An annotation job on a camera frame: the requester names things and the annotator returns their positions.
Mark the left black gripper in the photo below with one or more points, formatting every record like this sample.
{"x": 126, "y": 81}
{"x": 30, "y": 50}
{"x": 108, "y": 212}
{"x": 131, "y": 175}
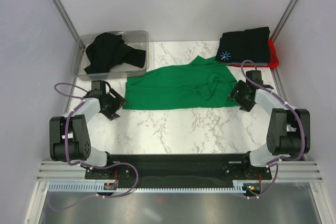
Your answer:
{"x": 118, "y": 102}

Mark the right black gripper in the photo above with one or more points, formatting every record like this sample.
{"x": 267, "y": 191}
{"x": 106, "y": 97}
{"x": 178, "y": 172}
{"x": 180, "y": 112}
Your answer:
{"x": 247, "y": 106}

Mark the green t shirt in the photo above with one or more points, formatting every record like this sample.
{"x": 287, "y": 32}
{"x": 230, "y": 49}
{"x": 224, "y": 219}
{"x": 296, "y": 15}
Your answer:
{"x": 202, "y": 83}

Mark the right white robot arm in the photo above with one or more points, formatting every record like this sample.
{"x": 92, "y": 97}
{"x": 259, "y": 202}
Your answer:
{"x": 288, "y": 135}

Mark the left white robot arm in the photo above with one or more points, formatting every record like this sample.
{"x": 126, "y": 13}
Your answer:
{"x": 69, "y": 139}

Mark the folded red t shirt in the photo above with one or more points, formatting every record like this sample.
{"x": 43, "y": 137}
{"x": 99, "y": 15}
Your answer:
{"x": 274, "y": 61}

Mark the folded black t shirt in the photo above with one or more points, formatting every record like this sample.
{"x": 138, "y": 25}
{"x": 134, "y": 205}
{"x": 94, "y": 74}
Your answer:
{"x": 250, "y": 44}

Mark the clear plastic bin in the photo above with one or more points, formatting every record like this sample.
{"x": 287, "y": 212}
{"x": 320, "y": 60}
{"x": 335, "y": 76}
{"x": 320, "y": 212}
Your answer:
{"x": 138, "y": 39}

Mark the crumpled black t shirt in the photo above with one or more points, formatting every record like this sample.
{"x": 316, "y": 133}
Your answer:
{"x": 109, "y": 50}

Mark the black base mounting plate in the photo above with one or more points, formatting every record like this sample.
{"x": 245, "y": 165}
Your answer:
{"x": 175, "y": 170}

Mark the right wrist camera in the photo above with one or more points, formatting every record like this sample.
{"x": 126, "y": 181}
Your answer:
{"x": 255, "y": 76}

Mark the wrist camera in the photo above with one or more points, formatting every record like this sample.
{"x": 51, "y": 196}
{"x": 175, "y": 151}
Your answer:
{"x": 99, "y": 87}
{"x": 255, "y": 76}

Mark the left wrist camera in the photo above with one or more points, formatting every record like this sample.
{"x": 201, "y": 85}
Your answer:
{"x": 99, "y": 87}

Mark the white slotted cable duct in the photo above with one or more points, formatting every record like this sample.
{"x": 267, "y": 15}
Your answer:
{"x": 104, "y": 187}

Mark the right aluminium frame post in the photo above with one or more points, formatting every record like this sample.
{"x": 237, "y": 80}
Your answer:
{"x": 284, "y": 18}

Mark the aluminium frame post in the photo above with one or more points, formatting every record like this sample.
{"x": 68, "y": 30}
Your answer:
{"x": 66, "y": 19}
{"x": 284, "y": 18}

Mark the left aluminium frame post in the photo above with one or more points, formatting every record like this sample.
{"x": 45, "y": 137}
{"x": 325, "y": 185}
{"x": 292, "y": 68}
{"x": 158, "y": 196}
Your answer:
{"x": 66, "y": 19}

